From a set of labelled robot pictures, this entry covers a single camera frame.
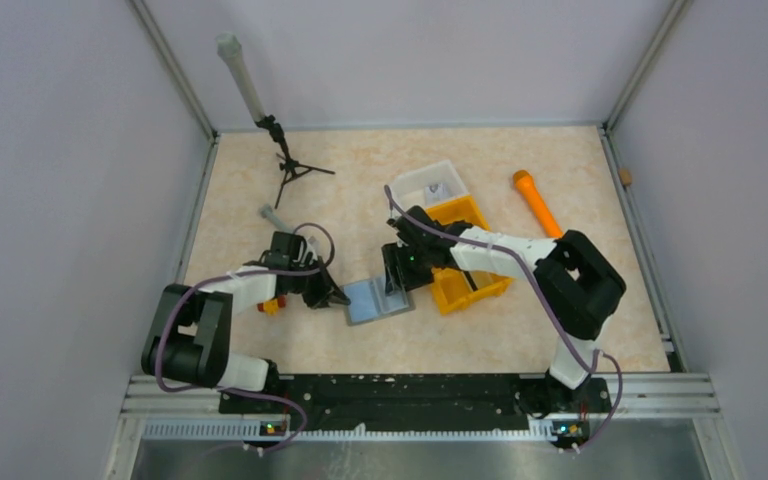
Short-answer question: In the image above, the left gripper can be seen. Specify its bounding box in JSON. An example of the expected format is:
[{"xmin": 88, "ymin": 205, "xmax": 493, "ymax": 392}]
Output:
[{"xmin": 288, "ymin": 255, "xmax": 349, "ymax": 309}]

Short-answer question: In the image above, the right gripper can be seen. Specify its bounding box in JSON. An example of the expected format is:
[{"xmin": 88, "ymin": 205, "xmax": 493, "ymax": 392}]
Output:
[{"xmin": 383, "ymin": 241, "xmax": 434, "ymax": 297}]

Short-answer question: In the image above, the grey leather card holder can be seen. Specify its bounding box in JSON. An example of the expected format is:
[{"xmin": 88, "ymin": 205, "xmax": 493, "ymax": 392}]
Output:
[{"xmin": 343, "ymin": 274, "xmax": 415, "ymax": 326}]

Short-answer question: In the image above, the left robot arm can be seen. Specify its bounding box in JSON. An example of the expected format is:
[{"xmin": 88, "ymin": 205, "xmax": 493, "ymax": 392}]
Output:
[{"xmin": 141, "ymin": 231, "xmax": 351, "ymax": 414}]

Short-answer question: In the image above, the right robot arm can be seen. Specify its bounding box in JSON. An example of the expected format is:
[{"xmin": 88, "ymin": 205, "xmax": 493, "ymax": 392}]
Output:
[{"xmin": 382, "ymin": 206, "xmax": 627, "ymax": 412}]

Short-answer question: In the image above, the yellow toy brick car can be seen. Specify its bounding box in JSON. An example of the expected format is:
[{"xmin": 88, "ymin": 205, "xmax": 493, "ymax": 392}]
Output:
[{"xmin": 257, "ymin": 295, "xmax": 286, "ymax": 315}]

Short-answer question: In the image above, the yellow plastic bin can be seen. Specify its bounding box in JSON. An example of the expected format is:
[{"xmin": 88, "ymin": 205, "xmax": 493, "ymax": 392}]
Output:
[{"xmin": 426, "ymin": 195, "xmax": 513, "ymax": 315}]

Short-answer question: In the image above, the grey plastic bolt tool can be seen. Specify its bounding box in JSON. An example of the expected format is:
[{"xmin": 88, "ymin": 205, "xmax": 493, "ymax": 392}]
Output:
[{"xmin": 258, "ymin": 204, "xmax": 293, "ymax": 233}]

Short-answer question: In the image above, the white plastic bin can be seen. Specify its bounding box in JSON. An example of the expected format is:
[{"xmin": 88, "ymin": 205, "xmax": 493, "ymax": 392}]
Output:
[{"xmin": 388, "ymin": 160, "xmax": 469, "ymax": 211}]

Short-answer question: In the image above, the black mini tripod with tube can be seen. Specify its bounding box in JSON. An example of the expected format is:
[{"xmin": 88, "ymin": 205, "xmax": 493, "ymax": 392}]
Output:
[{"xmin": 215, "ymin": 32, "xmax": 336, "ymax": 208}]

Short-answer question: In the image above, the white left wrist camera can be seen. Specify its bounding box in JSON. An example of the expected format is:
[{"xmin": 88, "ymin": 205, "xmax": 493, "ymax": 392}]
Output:
[{"xmin": 294, "ymin": 237, "xmax": 320, "ymax": 264}]

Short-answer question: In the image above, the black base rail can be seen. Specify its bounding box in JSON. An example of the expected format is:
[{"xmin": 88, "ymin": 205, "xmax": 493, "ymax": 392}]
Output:
[{"xmin": 219, "ymin": 374, "xmax": 611, "ymax": 432}]

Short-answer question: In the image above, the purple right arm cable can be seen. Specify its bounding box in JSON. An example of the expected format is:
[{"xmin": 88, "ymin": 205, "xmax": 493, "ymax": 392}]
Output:
[{"xmin": 383, "ymin": 184, "xmax": 624, "ymax": 453}]

